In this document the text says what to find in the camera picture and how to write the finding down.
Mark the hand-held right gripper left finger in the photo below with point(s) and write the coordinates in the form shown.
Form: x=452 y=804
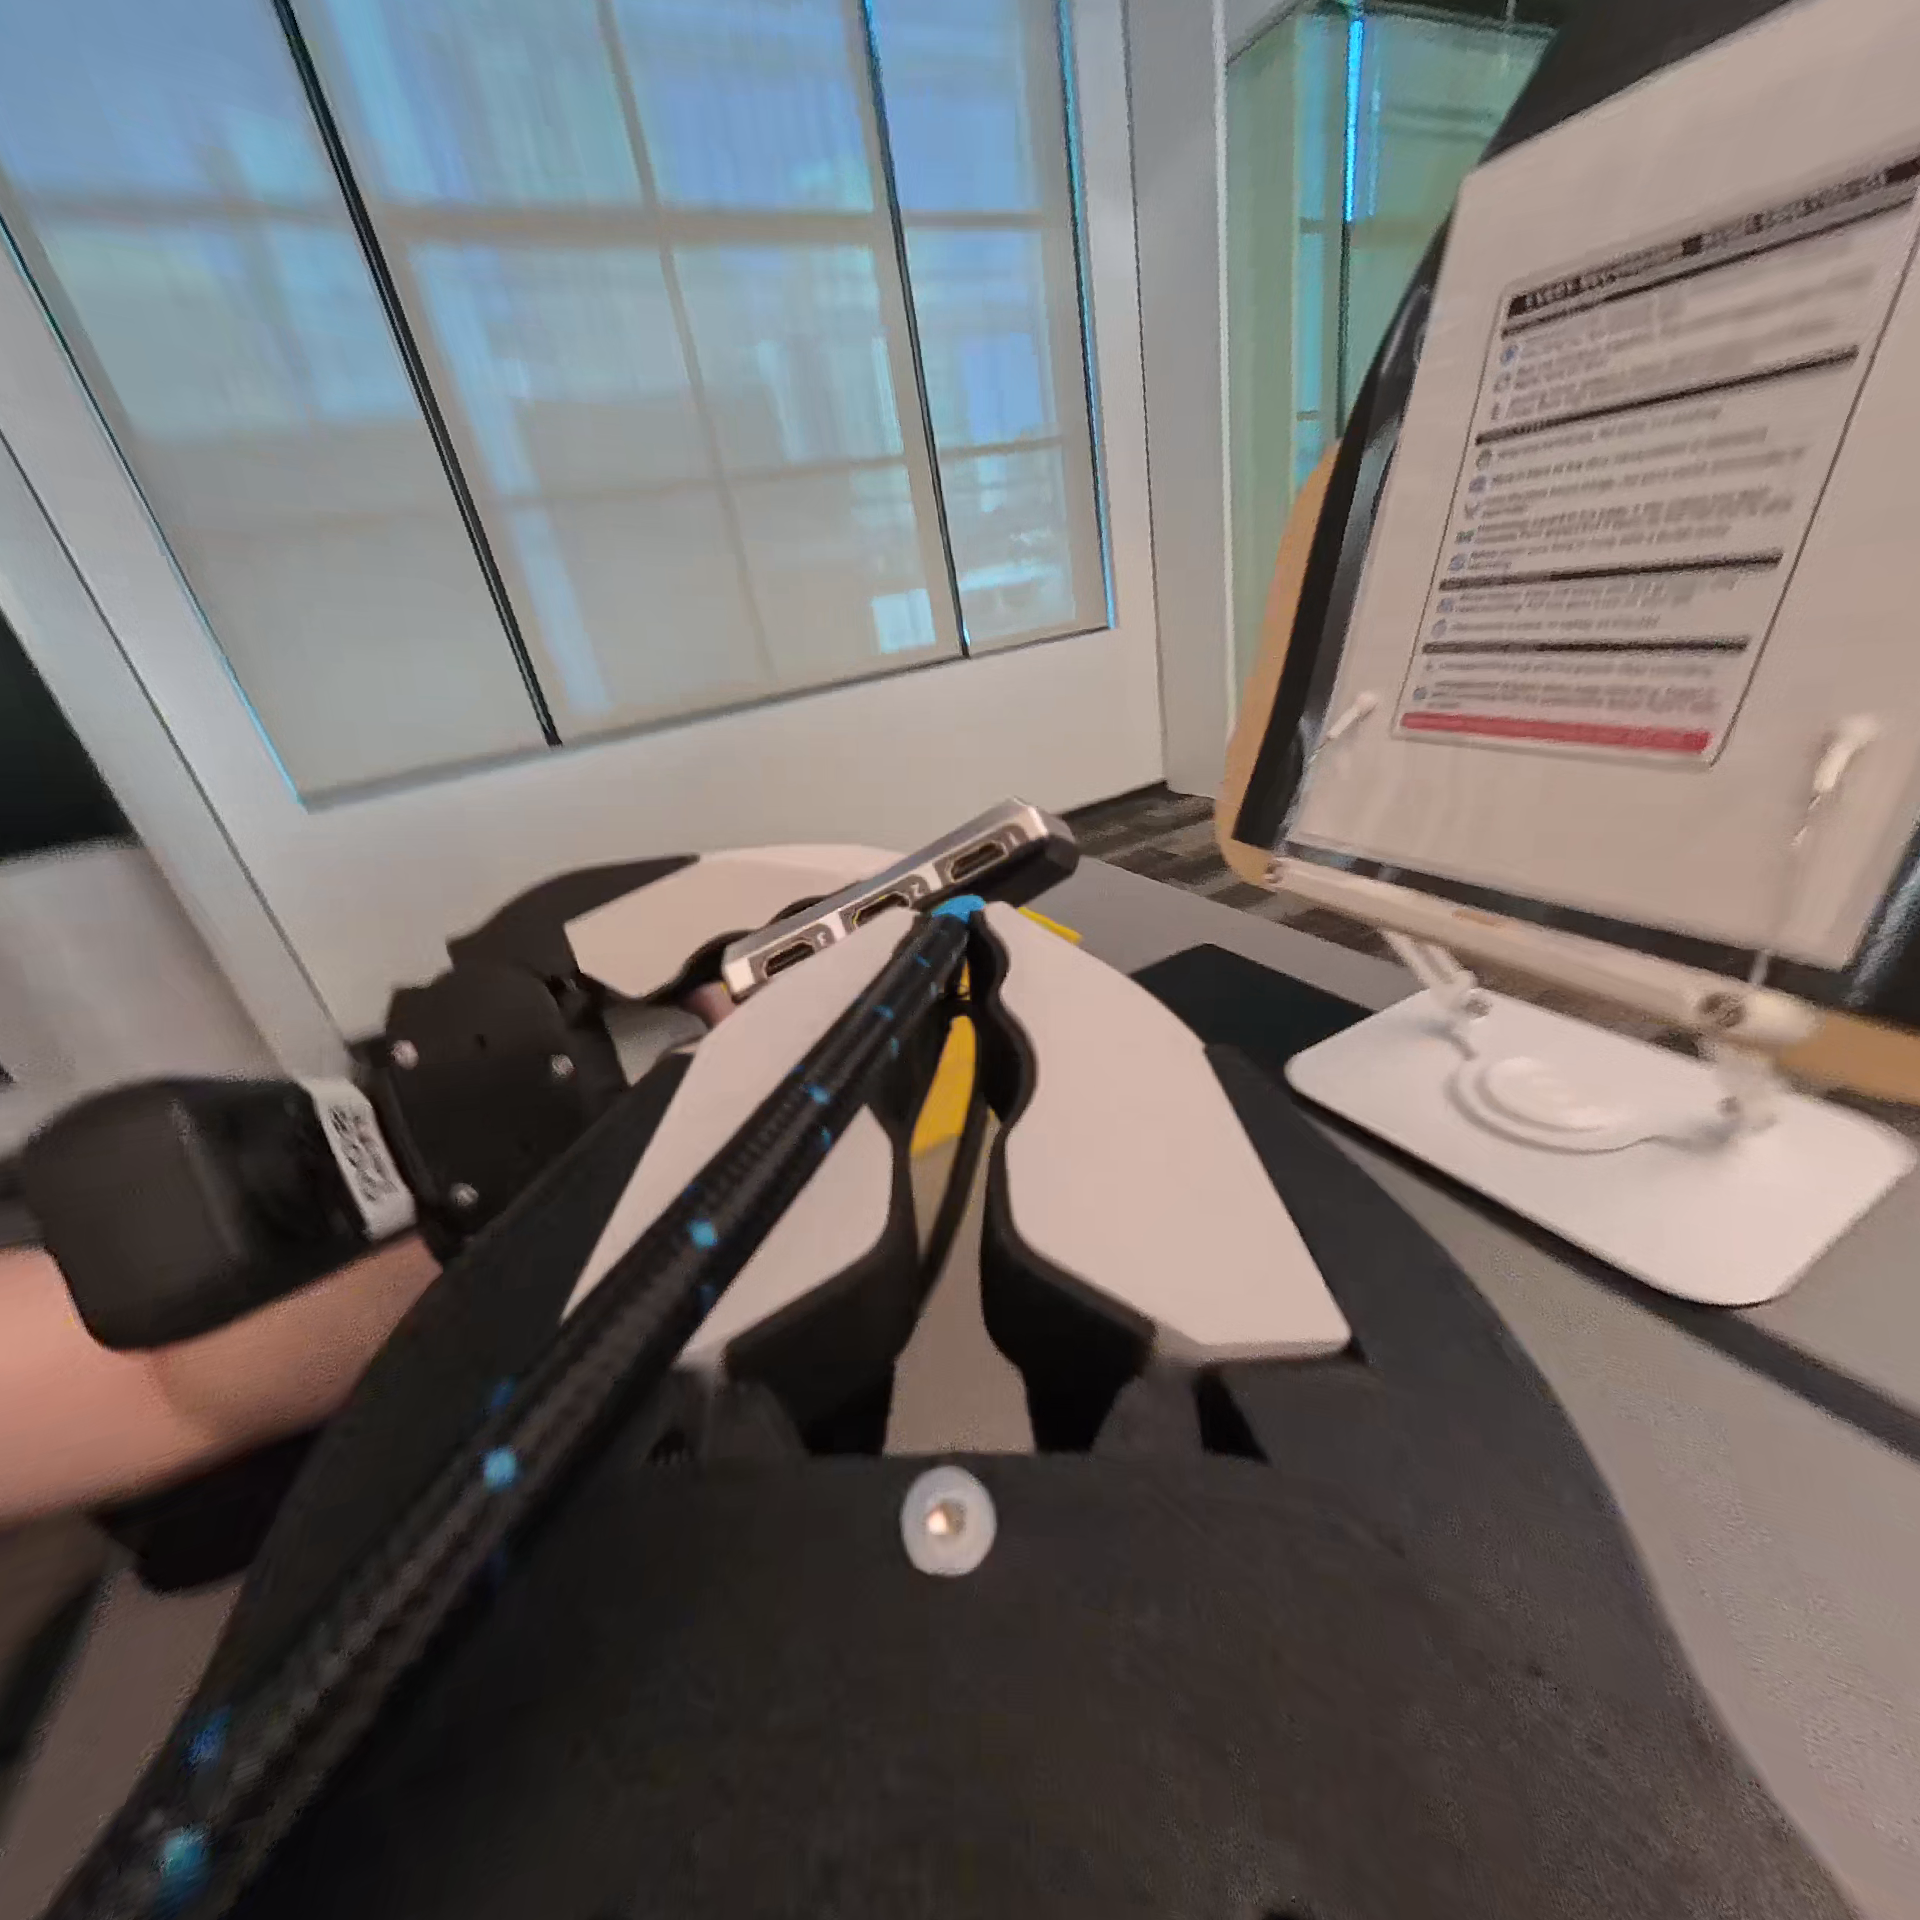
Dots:
x=781 y=1185

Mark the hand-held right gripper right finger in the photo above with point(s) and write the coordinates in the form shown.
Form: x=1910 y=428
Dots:
x=1155 y=1185

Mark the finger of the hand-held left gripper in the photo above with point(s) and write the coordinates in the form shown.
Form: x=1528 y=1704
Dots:
x=692 y=914

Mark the silver hdmi port hub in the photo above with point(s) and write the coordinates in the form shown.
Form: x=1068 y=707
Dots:
x=961 y=863

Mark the person's left forearm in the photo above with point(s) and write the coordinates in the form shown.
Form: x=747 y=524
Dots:
x=150 y=1411

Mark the yellow plastic bin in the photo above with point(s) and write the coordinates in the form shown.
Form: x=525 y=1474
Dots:
x=943 y=1095

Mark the clear stand with white base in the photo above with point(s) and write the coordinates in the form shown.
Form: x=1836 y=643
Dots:
x=1589 y=1154

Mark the tan wooden board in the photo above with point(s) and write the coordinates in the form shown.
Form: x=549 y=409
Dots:
x=1276 y=599

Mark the printed instruction sheet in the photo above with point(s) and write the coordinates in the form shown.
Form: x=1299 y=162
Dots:
x=1622 y=524

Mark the window with white frame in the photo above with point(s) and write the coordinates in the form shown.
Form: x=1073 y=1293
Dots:
x=599 y=375

